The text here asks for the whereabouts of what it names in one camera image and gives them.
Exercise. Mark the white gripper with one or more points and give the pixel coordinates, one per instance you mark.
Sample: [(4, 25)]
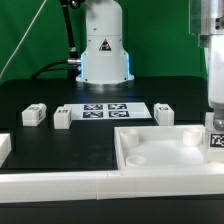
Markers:
[(214, 62)]

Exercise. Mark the white square tabletop part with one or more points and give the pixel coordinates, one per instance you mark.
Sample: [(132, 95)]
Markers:
[(159, 146)]

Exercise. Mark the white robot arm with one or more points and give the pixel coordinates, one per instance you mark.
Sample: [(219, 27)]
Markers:
[(105, 63)]

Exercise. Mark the white sheet with tags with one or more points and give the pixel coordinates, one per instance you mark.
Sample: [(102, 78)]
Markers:
[(101, 111)]

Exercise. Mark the white obstacle fence wall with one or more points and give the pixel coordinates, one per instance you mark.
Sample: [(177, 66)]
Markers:
[(207, 178)]

